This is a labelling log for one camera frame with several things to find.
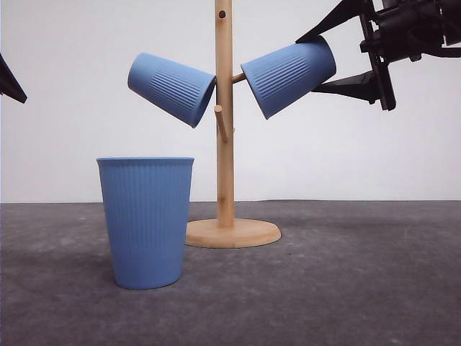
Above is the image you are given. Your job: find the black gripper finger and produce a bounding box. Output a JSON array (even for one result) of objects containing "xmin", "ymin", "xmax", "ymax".
[
  {"xmin": 0, "ymin": 54, "xmax": 28, "ymax": 104},
  {"xmin": 312, "ymin": 71, "xmax": 380, "ymax": 104},
  {"xmin": 295, "ymin": 0, "xmax": 373, "ymax": 43}
]

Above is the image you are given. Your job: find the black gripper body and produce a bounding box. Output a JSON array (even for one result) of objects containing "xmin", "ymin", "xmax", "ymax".
[{"xmin": 359, "ymin": 0, "xmax": 461, "ymax": 111}]

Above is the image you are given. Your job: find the blue ribbed cup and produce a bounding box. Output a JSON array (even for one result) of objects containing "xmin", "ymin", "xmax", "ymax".
[
  {"xmin": 241, "ymin": 35, "xmax": 336, "ymax": 119},
  {"xmin": 97, "ymin": 157, "xmax": 194, "ymax": 290},
  {"xmin": 127, "ymin": 53, "xmax": 216, "ymax": 128}
]

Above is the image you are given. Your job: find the wooden mug tree stand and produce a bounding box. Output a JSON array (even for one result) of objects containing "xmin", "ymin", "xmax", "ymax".
[{"xmin": 187, "ymin": 0, "xmax": 280, "ymax": 248}]

